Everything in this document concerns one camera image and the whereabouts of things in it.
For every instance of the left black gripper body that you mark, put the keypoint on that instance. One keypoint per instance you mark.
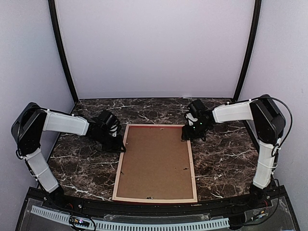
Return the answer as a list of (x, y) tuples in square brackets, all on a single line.
[(109, 145)]

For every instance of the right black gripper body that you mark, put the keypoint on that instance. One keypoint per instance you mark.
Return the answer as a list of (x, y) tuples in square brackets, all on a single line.
[(198, 131)]

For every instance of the brown backing board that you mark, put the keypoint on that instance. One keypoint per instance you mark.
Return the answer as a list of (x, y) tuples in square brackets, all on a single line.
[(156, 161)]

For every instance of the red wooden picture frame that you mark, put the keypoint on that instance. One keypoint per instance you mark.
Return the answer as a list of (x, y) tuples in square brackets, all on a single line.
[(116, 187)]

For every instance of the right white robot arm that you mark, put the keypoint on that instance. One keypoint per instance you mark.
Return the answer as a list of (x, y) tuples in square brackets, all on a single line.
[(235, 145)]

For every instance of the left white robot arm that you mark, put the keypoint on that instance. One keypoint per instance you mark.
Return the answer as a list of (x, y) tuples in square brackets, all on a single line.
[(28, 132)]

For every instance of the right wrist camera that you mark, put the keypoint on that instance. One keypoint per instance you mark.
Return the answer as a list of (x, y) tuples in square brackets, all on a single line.
[(190, 119)]

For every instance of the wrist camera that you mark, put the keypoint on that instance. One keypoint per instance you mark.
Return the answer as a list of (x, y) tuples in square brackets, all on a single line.
[(190, 119), (115, 129)]

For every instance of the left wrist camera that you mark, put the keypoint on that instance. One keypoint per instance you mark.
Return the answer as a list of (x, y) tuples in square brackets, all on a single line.
[(115, 129)]

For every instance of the black front table rail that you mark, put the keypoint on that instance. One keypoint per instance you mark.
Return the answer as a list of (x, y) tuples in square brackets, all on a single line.
[(275, 202)]

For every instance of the white cable tray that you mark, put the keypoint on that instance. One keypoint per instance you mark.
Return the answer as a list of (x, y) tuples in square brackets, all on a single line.
[(133, 223)]

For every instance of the right black corner post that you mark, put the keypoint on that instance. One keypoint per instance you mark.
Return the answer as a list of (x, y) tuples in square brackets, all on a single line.
[(249, 49)]

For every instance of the black corner post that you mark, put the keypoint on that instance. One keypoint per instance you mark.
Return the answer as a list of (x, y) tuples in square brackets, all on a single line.
[(249, 49), (61, 51)]

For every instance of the left black corner post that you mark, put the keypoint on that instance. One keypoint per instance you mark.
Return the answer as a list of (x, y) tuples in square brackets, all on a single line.
[(61, 51)]

